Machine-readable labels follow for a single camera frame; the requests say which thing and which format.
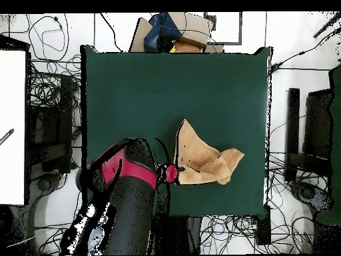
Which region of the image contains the black cable with plug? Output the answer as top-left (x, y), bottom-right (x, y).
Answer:
top-left (270, 26), bottom-right (341, 73)

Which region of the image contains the black equipment rack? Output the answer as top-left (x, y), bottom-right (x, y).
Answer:
top-left (25, 74), bottom-right (79, 174)

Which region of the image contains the peach terry towel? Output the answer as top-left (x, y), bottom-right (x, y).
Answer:
top-left (173, 118), bottom-right (245, 185)

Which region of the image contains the blue cloth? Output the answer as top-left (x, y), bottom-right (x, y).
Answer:
top-left (143, 12), bottom-right (182, 53)

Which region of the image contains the orange and yellow item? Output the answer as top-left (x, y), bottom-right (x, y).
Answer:
top-left (169, 41), bottom-right (204, 53)

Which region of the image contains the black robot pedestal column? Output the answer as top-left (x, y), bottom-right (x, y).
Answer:
top-left (154, 215), bottom-right (204, 255)

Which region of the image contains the black looped cable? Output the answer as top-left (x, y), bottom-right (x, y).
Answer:
top-left (27, 14), bottom-right (71, 63)

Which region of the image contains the white board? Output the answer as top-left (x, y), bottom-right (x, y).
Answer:
top-left (0, 49), bottom-right (27, 206)

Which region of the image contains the brown cardboard box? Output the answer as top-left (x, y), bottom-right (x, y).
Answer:
top-left (129, 11), bottom-right (224, 53)

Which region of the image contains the dark green table cloth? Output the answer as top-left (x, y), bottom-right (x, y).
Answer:
top-left (80, 45), bottom-right (272, 218)

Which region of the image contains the black rectangular frame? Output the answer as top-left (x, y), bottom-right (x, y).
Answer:
top-left (203, 11), bottom-right (244, 47)

